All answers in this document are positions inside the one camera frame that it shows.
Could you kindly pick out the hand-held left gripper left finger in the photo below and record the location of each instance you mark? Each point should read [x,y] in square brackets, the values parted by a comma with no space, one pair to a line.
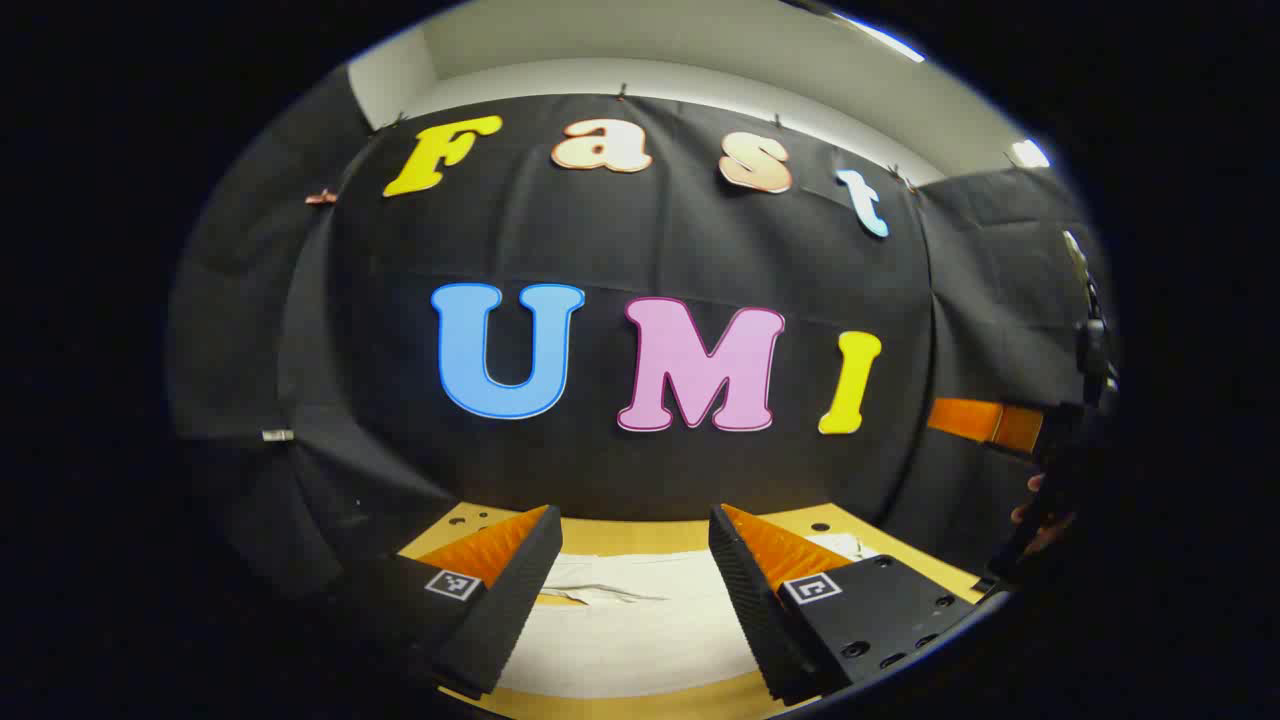
[510,610]

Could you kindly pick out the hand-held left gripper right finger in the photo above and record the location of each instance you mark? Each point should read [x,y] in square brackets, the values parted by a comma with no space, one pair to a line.
[750,610]

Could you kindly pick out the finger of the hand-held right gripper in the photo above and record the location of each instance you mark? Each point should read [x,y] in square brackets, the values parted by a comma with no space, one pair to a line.
[965,418]

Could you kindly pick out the white jeans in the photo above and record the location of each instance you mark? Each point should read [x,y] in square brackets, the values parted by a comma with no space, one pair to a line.
[620,630]

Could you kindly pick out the ceiling light panel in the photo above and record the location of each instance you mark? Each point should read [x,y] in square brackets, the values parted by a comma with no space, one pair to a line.
[1030,153]

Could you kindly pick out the silver metal clip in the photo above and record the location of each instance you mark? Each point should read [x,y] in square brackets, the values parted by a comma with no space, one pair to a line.
[278,435]

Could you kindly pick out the black backdrop cloth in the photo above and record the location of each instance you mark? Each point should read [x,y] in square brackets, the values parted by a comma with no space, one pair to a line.
[650,250]

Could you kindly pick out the long ceiling light strip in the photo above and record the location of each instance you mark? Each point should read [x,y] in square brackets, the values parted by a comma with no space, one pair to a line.
[880,38]

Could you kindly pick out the copper metal clip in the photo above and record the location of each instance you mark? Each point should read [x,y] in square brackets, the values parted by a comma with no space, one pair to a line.
[320,197]

